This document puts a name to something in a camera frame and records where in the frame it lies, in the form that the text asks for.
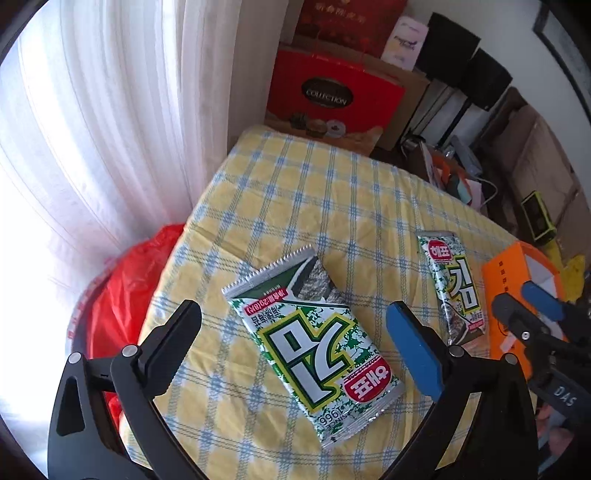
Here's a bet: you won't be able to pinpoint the red tea gift bag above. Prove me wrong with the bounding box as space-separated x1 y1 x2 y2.
295 0 408 58

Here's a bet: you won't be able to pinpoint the black speaker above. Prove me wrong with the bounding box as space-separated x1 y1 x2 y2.
461 48 513 111
416 12 481 88

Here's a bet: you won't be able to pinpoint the framed wall painting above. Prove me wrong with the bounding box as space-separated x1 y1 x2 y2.
533 0 590 117

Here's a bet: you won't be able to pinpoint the person right hand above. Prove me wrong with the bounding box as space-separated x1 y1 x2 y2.
535 402 589 475

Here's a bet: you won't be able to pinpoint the white paper bag orange handles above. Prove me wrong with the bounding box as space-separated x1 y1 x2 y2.
418 142 483 210

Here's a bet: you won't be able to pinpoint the brown sofa cushion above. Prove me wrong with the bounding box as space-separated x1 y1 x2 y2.
491 103 591 232

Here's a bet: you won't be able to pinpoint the yellow checkered tablecloth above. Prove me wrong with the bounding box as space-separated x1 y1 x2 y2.
118 124 539 480

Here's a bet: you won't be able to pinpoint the white curtain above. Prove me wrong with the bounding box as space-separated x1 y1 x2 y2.
0 0 290 416

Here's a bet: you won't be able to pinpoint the brown cardboard box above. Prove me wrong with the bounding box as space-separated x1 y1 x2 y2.
278 0 433 152

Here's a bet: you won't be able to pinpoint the green portable radio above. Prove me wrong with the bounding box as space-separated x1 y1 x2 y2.
521 190 557 246

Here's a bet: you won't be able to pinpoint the left black speaker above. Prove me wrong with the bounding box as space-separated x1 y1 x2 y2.
416 12 481 88

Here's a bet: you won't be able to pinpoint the right black speaker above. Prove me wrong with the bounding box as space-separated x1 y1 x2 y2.
461 48 513 111

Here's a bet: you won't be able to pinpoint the red plastic bag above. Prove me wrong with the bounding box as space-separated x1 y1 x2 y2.
68 223 187 434

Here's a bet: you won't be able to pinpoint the orange cardboard box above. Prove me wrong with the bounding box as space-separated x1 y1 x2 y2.
482 241 565 378

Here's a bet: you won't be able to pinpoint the green seaweed snack pack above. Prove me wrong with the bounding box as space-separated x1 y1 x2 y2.
221 246 405 449

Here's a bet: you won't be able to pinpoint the red chocolate gift bag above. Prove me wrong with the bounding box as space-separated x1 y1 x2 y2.
264 46 406 156

